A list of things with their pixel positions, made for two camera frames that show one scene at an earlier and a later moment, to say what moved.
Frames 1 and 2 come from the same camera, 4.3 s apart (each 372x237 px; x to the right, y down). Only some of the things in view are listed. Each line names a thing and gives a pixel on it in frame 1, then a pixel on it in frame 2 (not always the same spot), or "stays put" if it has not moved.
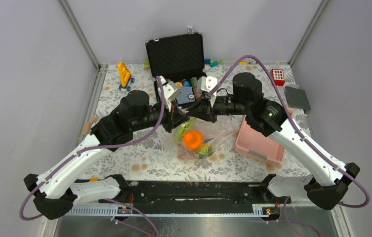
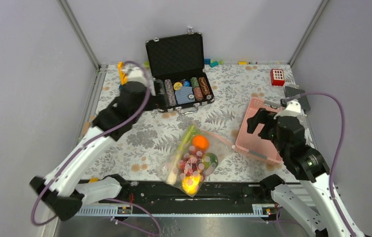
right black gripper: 203,110 → 261,116
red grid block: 277,74 stays put
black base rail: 198,192 stays put
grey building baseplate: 297,98 stays put
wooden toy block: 86,128 stays put
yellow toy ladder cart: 125,77 stays put
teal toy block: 214,64 stays put
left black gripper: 175,117 → 159,100
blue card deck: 183,97 stays put
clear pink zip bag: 198,138 → 191,158
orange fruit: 192,139 stays put
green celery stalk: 182,128 → 186,139
